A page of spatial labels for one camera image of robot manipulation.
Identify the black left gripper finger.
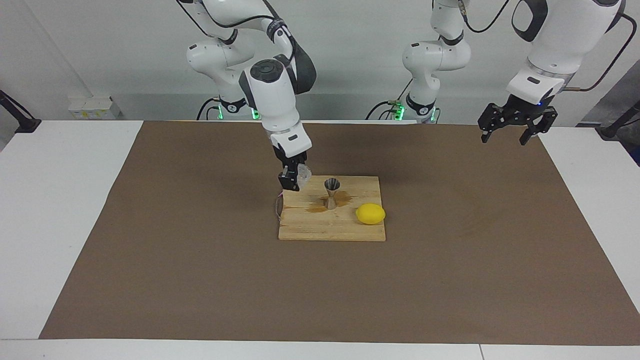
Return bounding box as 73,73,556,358
519,110,558,146
477,104,506,144

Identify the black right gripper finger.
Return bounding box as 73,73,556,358
278,171,301,192

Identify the metal double jigger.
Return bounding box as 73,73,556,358
324,177,342,210

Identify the wooden cutting board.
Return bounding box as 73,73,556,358
274,175,387,242

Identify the black clamp stand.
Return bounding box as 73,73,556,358
0,89,42,134
597,100,640,140

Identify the yellow lemon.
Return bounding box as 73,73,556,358
355,203,386,226

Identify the brown paper table mat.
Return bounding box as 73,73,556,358
39,120,640,347

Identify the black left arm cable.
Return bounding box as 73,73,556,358
457,0,638,93

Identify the black base cable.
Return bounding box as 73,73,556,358
365,77,416,121
196,97,221,121

